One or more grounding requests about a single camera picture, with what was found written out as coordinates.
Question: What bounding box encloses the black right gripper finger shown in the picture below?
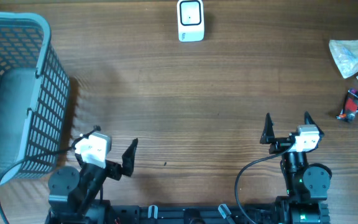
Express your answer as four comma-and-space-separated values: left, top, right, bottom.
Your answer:
304, 111, 324, 136
260, 113, 275, 144

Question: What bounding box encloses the red dark small package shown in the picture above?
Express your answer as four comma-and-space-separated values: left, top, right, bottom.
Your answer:
336, 88, 358, 122

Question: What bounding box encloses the white plastic pouch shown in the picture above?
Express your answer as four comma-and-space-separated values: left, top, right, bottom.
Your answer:
329, 40, 358, 78

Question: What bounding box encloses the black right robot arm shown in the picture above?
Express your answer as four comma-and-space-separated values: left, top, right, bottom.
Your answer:
260, 112, 333, 224

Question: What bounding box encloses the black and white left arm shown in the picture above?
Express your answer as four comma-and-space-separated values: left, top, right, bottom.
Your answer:
45, 138, 138, 224

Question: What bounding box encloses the white barcode scanner box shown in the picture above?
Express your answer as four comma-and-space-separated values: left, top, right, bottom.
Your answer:
177, 0, 205, 42

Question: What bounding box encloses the grey plastic mesh basket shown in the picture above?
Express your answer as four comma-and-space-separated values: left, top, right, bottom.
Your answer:
0, 12, 70, 184

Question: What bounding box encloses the black right camera cable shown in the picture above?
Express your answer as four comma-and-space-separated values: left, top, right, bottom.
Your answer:
234, 142, 295, 224

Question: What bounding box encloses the black camera cable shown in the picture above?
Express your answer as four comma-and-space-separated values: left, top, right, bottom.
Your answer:
234, 142, 295, 224
0, 124, 102, 224

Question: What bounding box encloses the black left camera cable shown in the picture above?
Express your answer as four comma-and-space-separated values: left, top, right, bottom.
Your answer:
0, 124, 102, 224

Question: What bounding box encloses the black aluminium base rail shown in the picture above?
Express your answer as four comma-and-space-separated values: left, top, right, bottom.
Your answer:
113, 203, 331, 224

